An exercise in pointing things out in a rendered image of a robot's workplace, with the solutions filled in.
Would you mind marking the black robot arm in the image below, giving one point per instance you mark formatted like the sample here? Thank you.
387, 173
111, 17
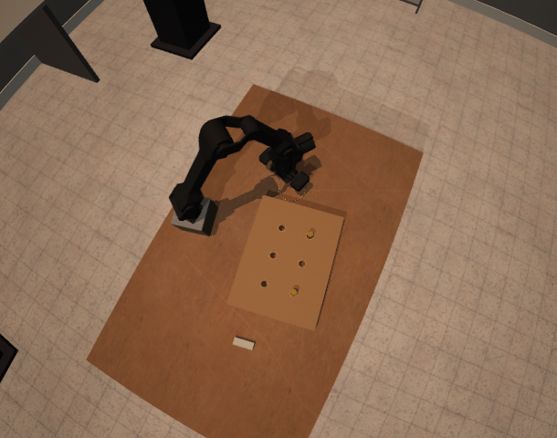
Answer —
215, 143

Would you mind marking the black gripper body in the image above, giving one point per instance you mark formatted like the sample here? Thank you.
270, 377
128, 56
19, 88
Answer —
299, 180

